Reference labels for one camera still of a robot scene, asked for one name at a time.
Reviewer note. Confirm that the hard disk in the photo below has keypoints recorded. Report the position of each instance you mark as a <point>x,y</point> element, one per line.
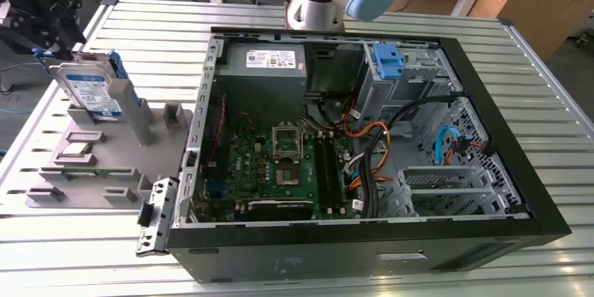
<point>89,88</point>

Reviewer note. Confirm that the metal disk bay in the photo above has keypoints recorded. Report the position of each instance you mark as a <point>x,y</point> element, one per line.
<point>445,191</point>

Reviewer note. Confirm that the silver CPU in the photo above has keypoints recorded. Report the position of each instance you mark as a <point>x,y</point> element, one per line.
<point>77,149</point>

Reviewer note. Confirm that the green RAM stick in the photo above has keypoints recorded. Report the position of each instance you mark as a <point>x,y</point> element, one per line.
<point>93,172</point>

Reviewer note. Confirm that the grey parts rack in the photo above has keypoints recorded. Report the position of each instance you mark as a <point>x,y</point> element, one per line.
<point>121,168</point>

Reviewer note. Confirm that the grey power supply unit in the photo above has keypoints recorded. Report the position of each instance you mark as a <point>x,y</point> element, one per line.
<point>265,92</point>

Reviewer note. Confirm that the green motherboard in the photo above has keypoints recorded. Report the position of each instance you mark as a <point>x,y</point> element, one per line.
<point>250,168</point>

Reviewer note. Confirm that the CPU socket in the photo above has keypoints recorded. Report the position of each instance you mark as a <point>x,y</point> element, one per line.
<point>287,176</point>

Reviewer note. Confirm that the black graphics card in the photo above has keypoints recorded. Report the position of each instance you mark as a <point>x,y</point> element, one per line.
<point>278,208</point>

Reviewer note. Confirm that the blue plastic drive latch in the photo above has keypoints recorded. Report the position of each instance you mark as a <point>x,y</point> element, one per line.
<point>385,62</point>

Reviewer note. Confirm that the black RAM slot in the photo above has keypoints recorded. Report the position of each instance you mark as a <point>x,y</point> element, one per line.
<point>334,175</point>
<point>322,172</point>

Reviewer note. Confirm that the metal drive cage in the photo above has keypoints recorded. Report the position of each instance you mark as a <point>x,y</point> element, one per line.
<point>413,81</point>

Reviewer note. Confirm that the black open PC case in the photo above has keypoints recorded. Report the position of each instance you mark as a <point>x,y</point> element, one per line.
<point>325,258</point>

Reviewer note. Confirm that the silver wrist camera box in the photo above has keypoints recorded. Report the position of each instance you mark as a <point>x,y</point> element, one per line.
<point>3,12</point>

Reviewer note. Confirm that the metal card retention bracket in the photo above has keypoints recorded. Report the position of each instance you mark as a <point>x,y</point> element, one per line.
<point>161,206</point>

